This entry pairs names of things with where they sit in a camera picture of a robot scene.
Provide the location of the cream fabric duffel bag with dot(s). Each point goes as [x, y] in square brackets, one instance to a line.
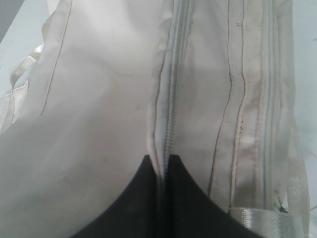
[211, 81]

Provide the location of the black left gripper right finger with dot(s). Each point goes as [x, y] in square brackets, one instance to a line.
[189, 213]

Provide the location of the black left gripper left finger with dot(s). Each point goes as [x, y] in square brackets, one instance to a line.
[133, 213]

